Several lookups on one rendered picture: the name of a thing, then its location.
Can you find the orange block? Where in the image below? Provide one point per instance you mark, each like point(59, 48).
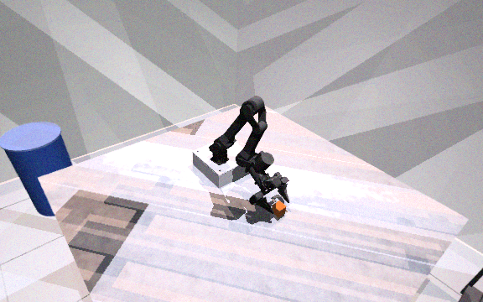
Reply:
point(279, 208)

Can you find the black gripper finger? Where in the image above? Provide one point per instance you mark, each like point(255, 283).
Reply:
point(283, 192)
point(263, 203)

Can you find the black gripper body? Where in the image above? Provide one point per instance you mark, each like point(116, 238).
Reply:
point(260, 194)

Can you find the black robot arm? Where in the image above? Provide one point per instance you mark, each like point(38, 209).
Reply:
point(255, 163)

